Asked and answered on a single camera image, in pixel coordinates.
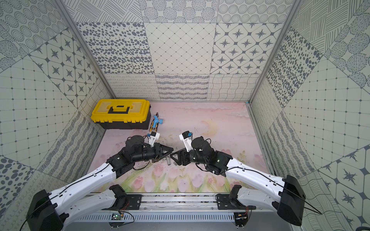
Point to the blue yellow hand tool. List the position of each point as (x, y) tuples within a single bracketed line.
[(155, 123)]

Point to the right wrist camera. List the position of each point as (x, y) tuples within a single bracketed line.
[(186, 138)]

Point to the small green circuit board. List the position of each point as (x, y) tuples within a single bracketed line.
[(116, 216)]

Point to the yellow black toolbox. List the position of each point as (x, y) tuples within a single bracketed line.
[(122, 114)]

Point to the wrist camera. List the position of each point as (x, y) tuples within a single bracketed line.
[(152, 138), (186, 138)]

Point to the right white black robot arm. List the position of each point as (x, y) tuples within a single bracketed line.
[(285, 194)]

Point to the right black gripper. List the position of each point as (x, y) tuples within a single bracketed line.
[(182, 154)]

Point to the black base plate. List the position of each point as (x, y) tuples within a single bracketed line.
[(225, 203), (130, 202)]

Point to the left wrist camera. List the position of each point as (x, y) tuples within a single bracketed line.
[(152, 138)]

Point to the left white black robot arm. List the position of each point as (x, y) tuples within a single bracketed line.
[(55, 210)]

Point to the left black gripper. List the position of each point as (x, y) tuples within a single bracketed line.
[(159, 151)]

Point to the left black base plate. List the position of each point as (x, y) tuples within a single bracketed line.
[(130, 202)]

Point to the aluminium mounting rail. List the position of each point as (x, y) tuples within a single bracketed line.
[(201, 201)]

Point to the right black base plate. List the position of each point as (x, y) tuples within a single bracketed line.
[(225, 203)]

